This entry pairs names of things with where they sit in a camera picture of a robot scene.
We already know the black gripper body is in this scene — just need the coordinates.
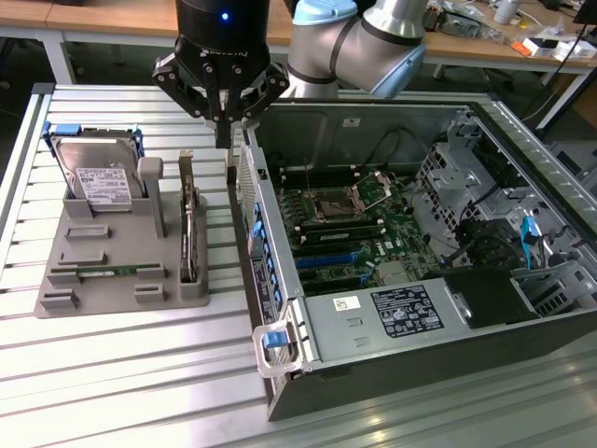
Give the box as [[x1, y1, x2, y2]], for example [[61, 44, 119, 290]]
[[174, 0, 272, 121]]

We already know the graphics card with metal bracket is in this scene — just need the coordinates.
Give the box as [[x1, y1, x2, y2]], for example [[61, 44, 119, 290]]
[[178, 148, 201, 285]]

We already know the CPU socket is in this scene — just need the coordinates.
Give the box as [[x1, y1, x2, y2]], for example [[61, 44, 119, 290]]
[[312, 189, 360, 223]]

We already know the metal socket cover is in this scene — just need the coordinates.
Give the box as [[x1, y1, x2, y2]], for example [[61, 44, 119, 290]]
[[352, 170, 396, 211]]

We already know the black RAM stick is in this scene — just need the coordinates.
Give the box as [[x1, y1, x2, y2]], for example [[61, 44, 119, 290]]
[[298, 225, 386, 244]]

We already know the plain black expansion slot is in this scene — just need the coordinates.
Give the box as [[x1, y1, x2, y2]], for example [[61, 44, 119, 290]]
[[294, 240, 382, 257]]

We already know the grey plastic parts rack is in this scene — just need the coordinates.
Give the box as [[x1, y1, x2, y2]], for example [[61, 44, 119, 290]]
[[35, 156, 211, 320]]

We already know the green RAM stick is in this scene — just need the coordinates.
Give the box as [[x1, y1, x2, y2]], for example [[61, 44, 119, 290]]
[[50, 263, 162, 276]]

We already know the green motherboard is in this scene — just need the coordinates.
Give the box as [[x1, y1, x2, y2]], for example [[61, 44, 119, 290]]
[[274, 162, 444, 298]]

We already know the black expansion slot blue latch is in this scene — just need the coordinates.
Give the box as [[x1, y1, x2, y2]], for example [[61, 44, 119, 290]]
[[298, 269, 370, 289]]

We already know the cluttered wooden desk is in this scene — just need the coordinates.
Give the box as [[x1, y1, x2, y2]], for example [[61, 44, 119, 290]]
[[419, 0, 597, 132]]

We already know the metal disk bay cage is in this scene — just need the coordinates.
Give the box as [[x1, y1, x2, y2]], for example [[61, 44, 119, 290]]
[[412, 114, 551, 262]]

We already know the grey metal component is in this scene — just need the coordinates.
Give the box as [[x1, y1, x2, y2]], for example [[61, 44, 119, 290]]
[[440, 8, 482, 38]]

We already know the white cup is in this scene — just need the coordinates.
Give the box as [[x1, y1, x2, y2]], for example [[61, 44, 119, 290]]
[[493, 0, 520, 25]]

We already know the grey power supply unit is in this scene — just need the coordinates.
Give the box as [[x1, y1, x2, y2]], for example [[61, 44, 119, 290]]
[[302, 277, 472, 365]]

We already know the orange and white box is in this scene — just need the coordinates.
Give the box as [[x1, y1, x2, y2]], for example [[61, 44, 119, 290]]
[[510, 35, 561, 60]]

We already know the black plastic shroud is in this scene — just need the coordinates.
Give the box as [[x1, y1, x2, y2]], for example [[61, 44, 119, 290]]
[[442, 268, 551, 330]]

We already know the open black PC case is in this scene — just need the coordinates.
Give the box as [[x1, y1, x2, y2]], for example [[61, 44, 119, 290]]
[[225, 95, 597, 424]]

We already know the white flat box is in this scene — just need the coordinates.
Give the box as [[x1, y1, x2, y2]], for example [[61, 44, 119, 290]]
[[552, 39, 597, 62]]

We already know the grey computer case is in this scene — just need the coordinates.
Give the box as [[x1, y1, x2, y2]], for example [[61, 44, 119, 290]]
[[548, 139, 597, 188]]

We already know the wooden desk white frame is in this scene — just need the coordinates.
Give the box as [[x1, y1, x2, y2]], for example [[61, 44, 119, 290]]
[[0, 0, 295, 85]]

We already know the hard disk with blue bracket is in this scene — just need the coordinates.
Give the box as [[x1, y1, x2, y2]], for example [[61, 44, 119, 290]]
[[41, 121, 146, 214]]

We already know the clear case handle blue tab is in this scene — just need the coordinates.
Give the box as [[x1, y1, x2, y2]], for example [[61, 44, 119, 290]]
[[251, 319, 299, 378]]

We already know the blue disk wire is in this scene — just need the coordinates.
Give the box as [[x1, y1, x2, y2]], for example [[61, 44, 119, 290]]
[[521, 215, 538, 272]]

